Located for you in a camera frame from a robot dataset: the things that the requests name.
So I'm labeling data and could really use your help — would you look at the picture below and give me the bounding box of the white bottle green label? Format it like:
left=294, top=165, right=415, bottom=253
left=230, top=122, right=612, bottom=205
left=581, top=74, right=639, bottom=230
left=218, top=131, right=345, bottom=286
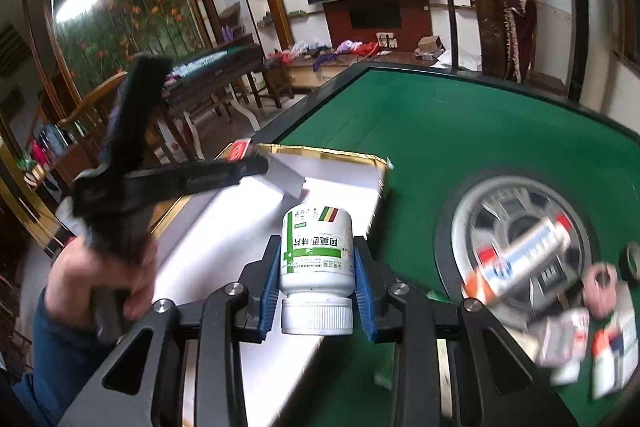
left=279, top=205, right=356, bottom=336

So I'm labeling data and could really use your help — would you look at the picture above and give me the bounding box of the wooden armchair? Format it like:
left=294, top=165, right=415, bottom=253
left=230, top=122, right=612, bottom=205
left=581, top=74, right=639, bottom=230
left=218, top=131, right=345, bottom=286
left=56, top=69, right=172, bottom=168

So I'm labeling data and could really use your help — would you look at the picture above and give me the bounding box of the white dropper bottle orange cap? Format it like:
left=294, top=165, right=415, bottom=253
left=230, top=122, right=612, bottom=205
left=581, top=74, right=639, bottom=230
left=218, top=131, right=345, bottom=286
left=592, top=329, right=620, bottom=400

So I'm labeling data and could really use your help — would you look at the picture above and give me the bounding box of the white bottle red label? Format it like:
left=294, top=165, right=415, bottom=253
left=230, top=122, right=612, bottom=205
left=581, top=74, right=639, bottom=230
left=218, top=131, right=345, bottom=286
left=550, top=359, right=582, bottom=387

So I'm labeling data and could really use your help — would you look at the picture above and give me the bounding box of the pink fluffy heart keychain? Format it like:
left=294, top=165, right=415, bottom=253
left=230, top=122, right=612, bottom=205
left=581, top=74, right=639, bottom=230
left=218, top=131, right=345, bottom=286
left=582, top=262, right=618, bottom=321

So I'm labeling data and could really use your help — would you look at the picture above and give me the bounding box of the red wooden tv cabinet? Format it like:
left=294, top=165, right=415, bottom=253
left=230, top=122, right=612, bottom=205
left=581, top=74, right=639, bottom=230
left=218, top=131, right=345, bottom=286
left=323, top=0, right=433, bottom=52

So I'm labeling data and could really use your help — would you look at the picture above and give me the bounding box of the white blue carton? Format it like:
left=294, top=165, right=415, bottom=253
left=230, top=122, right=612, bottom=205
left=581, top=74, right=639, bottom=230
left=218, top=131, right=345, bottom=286
left=608, top=282, right=639, bottom=391

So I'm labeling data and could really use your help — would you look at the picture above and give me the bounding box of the black tape roll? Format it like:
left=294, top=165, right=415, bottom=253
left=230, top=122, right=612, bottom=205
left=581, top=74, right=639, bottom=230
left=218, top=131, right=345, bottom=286
left=624, top=241, right=640, bottom=282

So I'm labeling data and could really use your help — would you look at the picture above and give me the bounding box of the gold-rimmed white storage box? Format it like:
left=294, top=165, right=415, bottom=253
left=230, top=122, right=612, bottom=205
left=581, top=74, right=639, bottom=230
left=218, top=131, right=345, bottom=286
left=154, top=144, right=390, bottom=426

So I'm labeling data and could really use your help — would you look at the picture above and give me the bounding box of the blue sleeved left forearm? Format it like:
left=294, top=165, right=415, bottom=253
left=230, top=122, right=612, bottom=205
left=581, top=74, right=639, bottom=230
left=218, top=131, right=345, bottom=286
left=1, top=296, right=115, bottom=426

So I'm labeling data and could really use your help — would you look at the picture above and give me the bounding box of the round silver table centre panel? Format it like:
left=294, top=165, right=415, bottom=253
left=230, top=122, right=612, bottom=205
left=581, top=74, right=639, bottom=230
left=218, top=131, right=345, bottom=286
left=434, top=170, right=600, bottom=329

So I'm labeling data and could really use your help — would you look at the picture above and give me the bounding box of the small silver plaster box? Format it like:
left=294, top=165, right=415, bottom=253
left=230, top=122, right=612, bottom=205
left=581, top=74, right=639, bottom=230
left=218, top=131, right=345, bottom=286
left=529, top=308, right=590, bottom=367

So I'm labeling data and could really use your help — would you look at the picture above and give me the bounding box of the person's left hand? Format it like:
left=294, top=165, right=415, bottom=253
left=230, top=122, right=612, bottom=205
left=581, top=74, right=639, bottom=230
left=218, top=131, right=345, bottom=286
left=43, top=236, right=157, bottom=329

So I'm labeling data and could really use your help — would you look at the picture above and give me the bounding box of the wooden chair with red cloth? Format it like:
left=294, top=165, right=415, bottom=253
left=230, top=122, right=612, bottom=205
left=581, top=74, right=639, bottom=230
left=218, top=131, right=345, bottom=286
left=447, top=0, right=537, bottom=83

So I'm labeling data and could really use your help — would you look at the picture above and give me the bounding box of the long white blue orange box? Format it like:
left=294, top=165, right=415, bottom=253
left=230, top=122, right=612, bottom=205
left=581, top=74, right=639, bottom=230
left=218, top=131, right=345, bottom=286
left=462, top=213, right=573, bottom=305

